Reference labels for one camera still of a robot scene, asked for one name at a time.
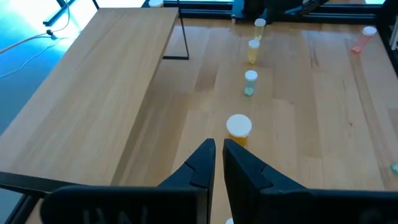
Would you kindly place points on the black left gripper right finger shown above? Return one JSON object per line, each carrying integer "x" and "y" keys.
{"x": 242, "y": 180}

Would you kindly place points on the yellow medicine bottle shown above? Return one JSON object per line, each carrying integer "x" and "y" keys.
{"x": 253, "y": 51}
{"x": 259, "y": 28}

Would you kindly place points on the large orange medicine bottle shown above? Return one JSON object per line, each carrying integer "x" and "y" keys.
{"x": 238, "y": 127}
{"x": 155, "y": 3}

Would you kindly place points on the black metal desk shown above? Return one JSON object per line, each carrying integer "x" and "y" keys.
{"x": 59, "y": 12}

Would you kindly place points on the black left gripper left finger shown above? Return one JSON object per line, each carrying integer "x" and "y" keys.
{"x": 202, "y": 174}

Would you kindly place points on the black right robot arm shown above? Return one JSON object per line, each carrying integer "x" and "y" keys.
{"x": 280, "y": 7}

